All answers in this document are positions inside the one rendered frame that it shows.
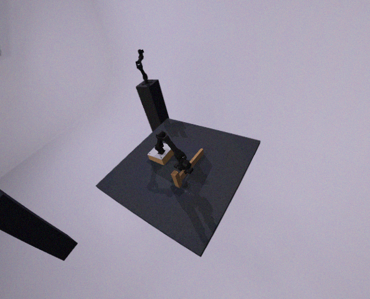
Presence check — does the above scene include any wooden post with slot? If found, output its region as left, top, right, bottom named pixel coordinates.
left=171, top=170, right=182, bottom=188

